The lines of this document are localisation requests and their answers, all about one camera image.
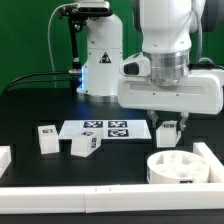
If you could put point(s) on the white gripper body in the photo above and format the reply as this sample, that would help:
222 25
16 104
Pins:
199 92

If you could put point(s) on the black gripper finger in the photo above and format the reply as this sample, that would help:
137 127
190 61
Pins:
153 117
183 120

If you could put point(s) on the white round stool seat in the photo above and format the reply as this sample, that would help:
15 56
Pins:
177 167

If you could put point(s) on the white left fence piece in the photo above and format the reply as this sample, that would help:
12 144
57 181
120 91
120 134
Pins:
5 158

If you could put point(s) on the white marker base plate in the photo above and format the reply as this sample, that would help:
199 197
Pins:
112 129

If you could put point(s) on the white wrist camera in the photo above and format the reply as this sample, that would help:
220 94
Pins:
136 65

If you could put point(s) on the white fence wall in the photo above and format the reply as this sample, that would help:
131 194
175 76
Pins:
116 198

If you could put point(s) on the grey overhead camera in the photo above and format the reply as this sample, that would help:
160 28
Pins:
94 8

